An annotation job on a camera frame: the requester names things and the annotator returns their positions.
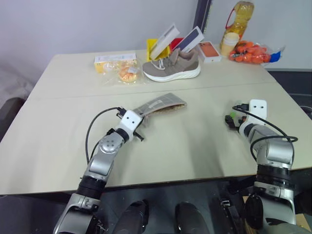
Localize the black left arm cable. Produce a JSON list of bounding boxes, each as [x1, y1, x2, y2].
[[84, 106, 125, 164]]

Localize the yellow holder bin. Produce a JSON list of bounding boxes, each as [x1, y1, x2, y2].
[[146, 38, 171, 63]]

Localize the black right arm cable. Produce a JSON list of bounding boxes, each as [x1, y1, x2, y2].
[[232, 103, 298, 161]]

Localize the white and yellow carton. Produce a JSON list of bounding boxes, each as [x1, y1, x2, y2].
[[94, 52, 137, 74]]

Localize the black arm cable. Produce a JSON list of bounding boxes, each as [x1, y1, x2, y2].
[[232, 103, 298, 161], [84, 106, 125, 164]]

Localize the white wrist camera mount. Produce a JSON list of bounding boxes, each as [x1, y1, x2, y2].
[[120, 110, 143, 142], [238, 99, 268, 136]]

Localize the taupe sneaker with white sole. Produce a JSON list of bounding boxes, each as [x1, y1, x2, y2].
[[142, 47, 202, 82]]

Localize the orange phone box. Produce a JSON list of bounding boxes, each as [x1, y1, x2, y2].
[[196, 41, 222, 63]]

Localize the yellow cooking oil bottle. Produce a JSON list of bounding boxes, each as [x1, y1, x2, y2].
[[219, 1, 255, 51]]

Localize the dark grey chair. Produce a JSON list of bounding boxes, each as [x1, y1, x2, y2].
[[0, 97, 25, 142]]

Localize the clear bag of pastries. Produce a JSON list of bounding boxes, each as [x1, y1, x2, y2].
[[101, 59, 147, 86]]

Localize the cream plastic jar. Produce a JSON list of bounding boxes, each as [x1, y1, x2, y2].
[[220, 32, 240, 57]]

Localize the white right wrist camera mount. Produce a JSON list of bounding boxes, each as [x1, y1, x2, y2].
[[238, 99, 268, 136]]

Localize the black hanging fob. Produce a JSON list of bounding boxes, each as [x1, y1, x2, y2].
[[244, 194, 264, 230]]

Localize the black board frame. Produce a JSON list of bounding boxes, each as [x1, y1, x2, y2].
[[195, 0, 213, 35]]

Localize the navy phone box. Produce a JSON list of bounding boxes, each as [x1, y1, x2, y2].
[[175, 26, 205, 54]]

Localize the beige grid fabric pouch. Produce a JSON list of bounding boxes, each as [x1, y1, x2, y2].
[[131, 93, 188, 129]]

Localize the bag of small oranges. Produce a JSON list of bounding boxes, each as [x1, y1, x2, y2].
[[228, 40, 286, 68]]

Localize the red packet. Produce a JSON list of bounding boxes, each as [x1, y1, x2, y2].
[[169, 38, 185, 52]]

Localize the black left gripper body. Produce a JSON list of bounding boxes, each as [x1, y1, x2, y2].
[[133, 129, 146, 142]]

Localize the black strap with buckle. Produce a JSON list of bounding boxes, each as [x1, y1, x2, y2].
[[218, 187, 244, 234]]

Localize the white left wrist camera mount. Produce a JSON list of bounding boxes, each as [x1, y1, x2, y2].
[[120, 110, 143, 142]]

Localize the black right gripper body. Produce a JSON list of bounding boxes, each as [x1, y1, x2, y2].
[[224, 114, 246, 133]]

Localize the white slim box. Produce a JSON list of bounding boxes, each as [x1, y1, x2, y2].
[[149, 23, 181, 60]]

